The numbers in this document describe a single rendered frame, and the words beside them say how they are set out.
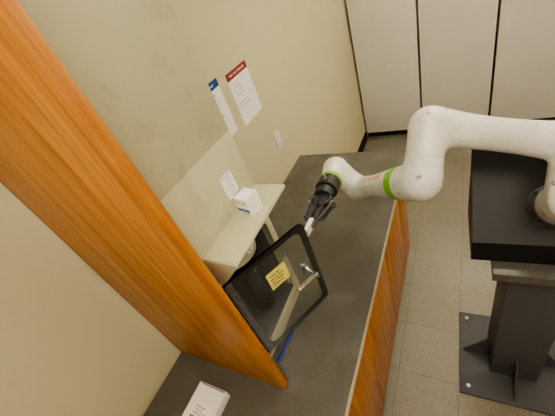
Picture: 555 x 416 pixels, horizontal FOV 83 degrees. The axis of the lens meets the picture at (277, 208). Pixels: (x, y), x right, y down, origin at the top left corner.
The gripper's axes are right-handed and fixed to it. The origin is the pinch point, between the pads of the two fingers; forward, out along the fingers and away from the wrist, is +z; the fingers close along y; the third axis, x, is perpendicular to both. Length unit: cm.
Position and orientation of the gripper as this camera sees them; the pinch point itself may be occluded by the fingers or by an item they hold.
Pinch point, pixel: (309, 226)
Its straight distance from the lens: 114.0
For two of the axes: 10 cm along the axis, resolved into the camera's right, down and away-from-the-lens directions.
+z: -3.9, 6.7, -6.3
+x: 3.2, 7.4, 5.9
